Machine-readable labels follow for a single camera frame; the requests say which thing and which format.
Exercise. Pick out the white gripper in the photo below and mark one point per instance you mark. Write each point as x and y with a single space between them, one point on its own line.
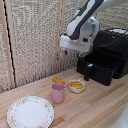
75 43

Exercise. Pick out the black air fryer drawer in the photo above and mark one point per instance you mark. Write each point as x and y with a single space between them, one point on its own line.
100 68

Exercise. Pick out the white rounded robot base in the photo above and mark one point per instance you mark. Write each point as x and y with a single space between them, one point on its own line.
121 120

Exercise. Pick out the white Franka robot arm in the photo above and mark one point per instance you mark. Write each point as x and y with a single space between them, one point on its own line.
83 20

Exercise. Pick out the yellow food piece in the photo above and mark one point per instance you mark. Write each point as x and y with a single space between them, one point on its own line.
58 80

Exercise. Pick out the yellow food in bowl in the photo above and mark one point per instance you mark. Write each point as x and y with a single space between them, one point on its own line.
76 84

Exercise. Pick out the white small bowl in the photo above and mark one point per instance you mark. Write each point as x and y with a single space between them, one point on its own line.
77 88

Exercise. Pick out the pink cup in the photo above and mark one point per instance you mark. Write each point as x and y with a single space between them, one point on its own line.
57 93

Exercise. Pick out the white floral rim plate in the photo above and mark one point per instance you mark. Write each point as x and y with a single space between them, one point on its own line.
30 112

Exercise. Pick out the wide wooden screen post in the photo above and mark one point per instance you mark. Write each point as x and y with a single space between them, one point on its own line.
7 46

